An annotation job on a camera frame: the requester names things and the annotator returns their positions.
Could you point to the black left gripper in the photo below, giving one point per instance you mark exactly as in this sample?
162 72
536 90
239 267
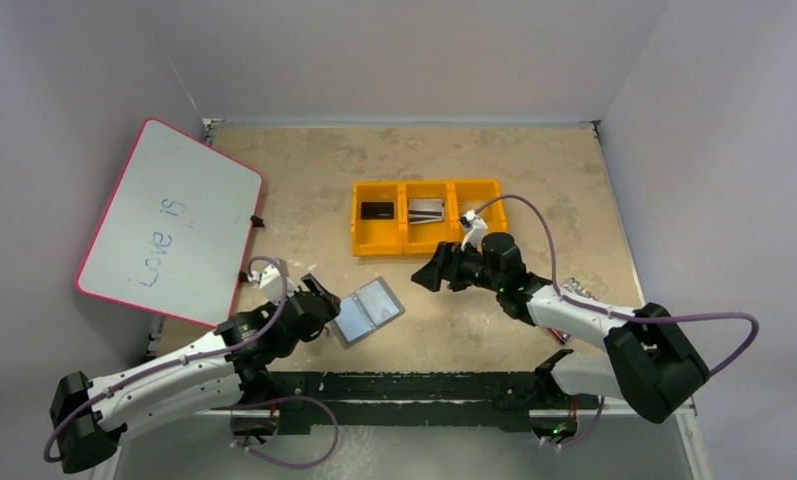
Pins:
310 283

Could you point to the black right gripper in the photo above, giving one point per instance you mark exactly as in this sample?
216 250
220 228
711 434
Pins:
449 266

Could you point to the grey leather card holder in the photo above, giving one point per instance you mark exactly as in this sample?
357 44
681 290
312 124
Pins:
365 311

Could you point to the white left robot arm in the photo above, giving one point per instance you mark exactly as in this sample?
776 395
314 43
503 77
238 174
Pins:
225 368

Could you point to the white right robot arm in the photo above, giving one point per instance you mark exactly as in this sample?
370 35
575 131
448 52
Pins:
645 360

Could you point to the black card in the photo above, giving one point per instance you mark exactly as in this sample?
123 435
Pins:
376 210

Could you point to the yellow middle bin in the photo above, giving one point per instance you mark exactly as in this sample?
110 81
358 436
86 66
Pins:
422 239

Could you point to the yellow bin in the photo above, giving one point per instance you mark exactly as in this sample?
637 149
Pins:
422 239
375 220
467 194

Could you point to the yellow right bin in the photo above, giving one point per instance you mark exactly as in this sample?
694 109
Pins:
467 194

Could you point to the yellow left bin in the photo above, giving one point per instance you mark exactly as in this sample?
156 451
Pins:
375 220

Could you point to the coloured marker pack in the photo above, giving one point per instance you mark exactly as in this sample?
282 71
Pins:
571 321

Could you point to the pink framed whiteboard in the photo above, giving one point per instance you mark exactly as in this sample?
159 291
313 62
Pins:
173 236

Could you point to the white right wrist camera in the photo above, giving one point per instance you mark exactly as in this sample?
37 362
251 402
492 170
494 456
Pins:
475 229

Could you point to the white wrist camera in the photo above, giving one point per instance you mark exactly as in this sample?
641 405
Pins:
475 229
274 283

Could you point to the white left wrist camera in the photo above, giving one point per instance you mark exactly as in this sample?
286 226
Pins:
274 283

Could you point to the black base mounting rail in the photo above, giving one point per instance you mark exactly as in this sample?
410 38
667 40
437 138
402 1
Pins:
293 402

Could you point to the aluminium frame rail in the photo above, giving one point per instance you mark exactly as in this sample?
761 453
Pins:
612 442

